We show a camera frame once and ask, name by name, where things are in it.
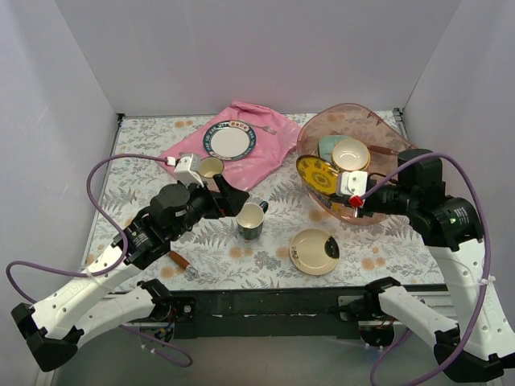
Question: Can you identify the dark green mug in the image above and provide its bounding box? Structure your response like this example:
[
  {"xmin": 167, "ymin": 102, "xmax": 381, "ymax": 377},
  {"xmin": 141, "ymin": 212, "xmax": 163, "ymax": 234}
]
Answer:
[{"xmin": 236, "ymin": 201, "xmax": 269, "ymax": 240}]

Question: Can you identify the silver fork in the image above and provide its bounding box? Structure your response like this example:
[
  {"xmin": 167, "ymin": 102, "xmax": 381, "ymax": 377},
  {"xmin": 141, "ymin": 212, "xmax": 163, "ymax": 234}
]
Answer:
[{"xmin": 249, "ymin": 123, "xmax": 277, "ymax": 135}]

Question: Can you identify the cream bowl pink rim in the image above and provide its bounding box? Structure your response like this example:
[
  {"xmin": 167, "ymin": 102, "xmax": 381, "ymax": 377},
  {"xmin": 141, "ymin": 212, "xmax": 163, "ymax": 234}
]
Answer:
[{"xmin": 331, "ymin": 138, "xmax": 370, "ymax": 171}]

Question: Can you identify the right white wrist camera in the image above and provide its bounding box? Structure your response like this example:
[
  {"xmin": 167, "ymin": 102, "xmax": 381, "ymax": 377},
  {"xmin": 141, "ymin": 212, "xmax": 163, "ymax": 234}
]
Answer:
[{"xmin": 336, "ymin": 170, "xmax": 369, "ymax": 207}]

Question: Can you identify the yellow patterned plate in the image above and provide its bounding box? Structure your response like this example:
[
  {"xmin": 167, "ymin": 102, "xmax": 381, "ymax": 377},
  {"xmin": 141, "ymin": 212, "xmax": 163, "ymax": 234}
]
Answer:
[{"xmin": 295, "ymin": 155, "xmax": 340, "ymax": 196}]

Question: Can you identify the cream mug black rim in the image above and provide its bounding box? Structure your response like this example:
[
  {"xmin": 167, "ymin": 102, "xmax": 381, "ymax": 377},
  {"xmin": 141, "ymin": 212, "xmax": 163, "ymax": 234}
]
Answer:
[{"xmin": 199, "ymin": 157, "xmax": 225, "ymax": 179}]

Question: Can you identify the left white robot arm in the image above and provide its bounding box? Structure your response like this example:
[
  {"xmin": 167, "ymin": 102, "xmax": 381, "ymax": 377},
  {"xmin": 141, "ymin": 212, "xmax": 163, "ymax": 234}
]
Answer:
[{"xmin": 11, "ymin": 175, "xmax": 249, "ymax": 372}]

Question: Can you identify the pink satin cloth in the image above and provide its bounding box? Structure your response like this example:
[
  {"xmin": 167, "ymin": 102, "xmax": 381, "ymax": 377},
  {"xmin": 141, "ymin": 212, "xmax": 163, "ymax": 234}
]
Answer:
[{"xmin": 161, "ymin": 101, "xmax": 301, "ymax": 191}]

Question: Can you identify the cream plate black brushstroke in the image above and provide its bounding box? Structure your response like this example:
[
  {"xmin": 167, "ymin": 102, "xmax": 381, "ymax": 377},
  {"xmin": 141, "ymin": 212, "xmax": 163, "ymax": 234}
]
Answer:
[{"xmin": 289, "ymin": 228, "xmax": 340, "ymax": 276}]

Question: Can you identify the aluminium frame rail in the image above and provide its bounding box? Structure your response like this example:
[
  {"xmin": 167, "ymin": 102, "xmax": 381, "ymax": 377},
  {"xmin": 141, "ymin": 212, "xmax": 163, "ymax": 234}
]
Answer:
[{"xmin": 35, "ymin": 292, "xmax": 504, "ymax": 386}]

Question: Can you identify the pink transparent plastic bin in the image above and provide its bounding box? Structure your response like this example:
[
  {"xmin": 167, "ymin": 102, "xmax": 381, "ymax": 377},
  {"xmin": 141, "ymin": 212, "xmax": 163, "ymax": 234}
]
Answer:
[{"xmin": 296, "ymin": 102, "xmax": 419, "ymax": 224}]

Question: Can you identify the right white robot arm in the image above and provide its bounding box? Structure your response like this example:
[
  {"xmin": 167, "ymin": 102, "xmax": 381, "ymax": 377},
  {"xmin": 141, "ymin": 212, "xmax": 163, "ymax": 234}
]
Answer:
[{"xmin": 353, "ymin": 149, "xmax": 514, "ymax": 384}]

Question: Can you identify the wooden handled metal scraper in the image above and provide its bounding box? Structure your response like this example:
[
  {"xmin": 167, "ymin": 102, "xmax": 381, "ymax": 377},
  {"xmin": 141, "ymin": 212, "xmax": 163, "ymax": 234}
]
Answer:
[{"xmin": 168, "ymin": 251, "xmax": 199, "ymax": 277}]

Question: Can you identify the green rimmed white plate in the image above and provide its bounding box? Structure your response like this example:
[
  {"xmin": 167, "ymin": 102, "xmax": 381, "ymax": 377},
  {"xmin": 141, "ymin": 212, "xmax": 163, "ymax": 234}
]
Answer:
[{"xmin": 203, "ymin": 120, "xmax": 257, "ymax": 161}]

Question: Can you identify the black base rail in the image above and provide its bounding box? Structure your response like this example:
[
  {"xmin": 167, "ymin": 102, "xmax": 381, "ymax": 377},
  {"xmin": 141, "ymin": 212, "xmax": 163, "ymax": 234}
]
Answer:
[{"xmin": 132, "ymin": 284, "xmax": 407, "ymax": 343}]

